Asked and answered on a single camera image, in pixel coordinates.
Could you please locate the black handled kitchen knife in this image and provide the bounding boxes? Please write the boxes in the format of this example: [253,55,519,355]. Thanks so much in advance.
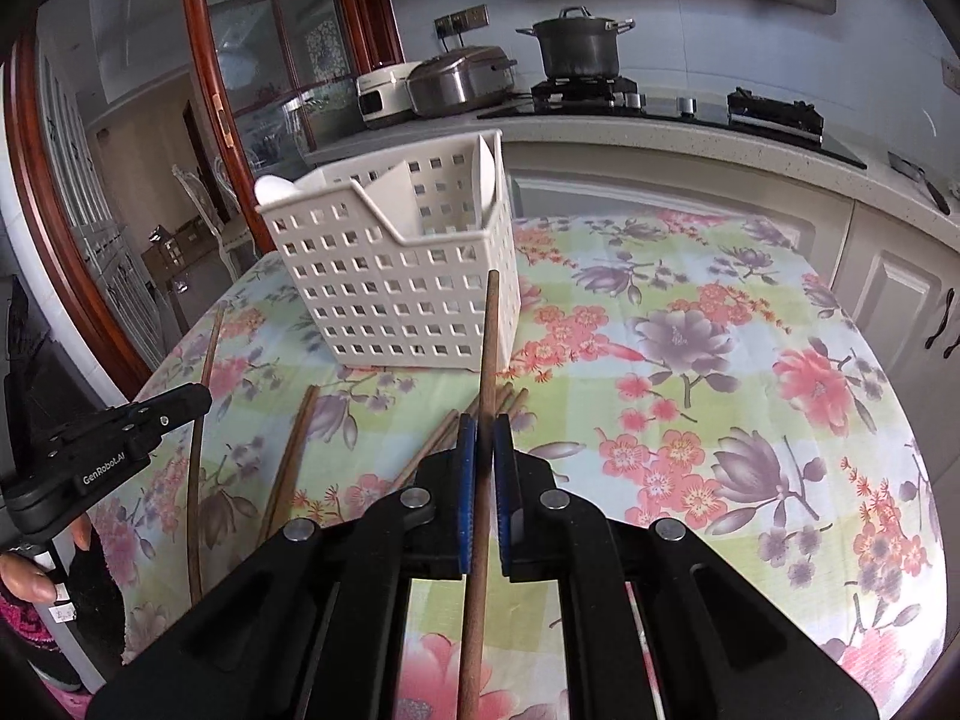
[889,152,952,215]

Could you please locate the silver rice cooker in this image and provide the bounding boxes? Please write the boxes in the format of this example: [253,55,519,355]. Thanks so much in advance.
[407,45,520,119]

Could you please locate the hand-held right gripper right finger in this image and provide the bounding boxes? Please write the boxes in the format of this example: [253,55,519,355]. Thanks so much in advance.
[492,415,878,720]

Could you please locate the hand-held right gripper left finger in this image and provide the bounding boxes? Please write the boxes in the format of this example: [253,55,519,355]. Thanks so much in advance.
[88,412,481,720]

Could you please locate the white perforated plastic utensil basket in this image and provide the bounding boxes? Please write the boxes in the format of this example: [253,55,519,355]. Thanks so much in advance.
[253,129,522,374]

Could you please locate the person's left forearm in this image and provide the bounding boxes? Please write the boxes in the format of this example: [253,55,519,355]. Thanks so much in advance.
[0,585,87,695]

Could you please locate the white chair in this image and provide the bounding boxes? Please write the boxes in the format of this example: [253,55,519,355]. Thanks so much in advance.
[172,161,250,272]

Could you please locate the white cabinet door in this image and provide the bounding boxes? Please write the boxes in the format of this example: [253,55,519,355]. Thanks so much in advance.
[829,199,960,421]

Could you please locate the grey cooking pot with lid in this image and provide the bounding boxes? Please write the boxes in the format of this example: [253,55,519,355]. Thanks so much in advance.
[516,6,637,82]

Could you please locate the person's left hand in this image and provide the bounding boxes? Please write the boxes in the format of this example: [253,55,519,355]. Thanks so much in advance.
[0,516,94,605]

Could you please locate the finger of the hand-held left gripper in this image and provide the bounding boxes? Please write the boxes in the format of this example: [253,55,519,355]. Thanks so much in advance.
[111,382,213,437]

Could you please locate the floral tablecloth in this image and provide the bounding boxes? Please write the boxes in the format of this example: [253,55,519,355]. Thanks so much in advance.
[45,214,947,720]

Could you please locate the brown cardboard box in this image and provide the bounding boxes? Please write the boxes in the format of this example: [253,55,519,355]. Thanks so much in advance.
[141,216,207,278]

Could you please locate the grey wall socket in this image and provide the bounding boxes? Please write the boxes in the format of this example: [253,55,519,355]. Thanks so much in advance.
[433,5,490,38]

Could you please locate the wooden framed glass door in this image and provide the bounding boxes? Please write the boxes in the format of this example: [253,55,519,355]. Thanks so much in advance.
[178,0,410,260]
[4,0,207,400]

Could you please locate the black gas stove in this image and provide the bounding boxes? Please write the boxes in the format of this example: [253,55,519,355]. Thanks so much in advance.
[476,75,869,170]

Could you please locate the white speckled kitchen counter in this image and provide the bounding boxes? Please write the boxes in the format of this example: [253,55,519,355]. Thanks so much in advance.
[304,101,960,245]

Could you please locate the white kitchen appliance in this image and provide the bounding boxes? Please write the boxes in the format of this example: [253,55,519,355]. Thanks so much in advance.
[355,60,425,128]

